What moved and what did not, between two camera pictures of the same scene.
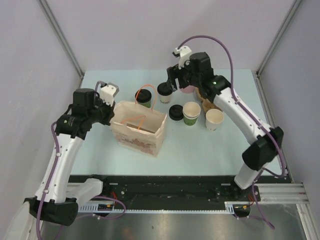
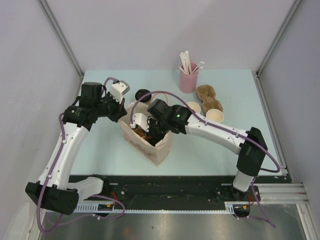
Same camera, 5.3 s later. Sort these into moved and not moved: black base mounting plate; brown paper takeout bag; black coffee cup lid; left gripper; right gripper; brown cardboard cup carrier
Moved: left gripper; brown paper takeout bag; right gripper
Not moved: black coffee cup lid; black base mounting plate; brown cardboard cup carrier
